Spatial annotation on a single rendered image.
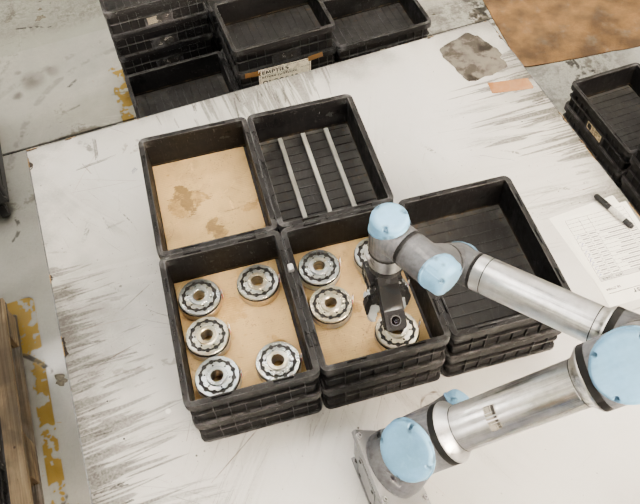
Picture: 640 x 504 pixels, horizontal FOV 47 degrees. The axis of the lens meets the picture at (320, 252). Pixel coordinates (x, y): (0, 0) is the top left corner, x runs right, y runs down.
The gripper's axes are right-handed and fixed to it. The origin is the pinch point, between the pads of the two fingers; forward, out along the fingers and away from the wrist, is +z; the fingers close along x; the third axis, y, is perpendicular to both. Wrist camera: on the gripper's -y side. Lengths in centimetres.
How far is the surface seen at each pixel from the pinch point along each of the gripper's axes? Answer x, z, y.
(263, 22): -3, 45, 163
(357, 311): 3.8, 10.9, 9.2
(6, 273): 117, 94, 108
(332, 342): 11.8, 10.9, 2.8
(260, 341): 28.1, 10.9, 7.8
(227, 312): 34.2, 10.9, 17.7
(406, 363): -3.0, 10.2, -7.4
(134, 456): 63, 24, -7
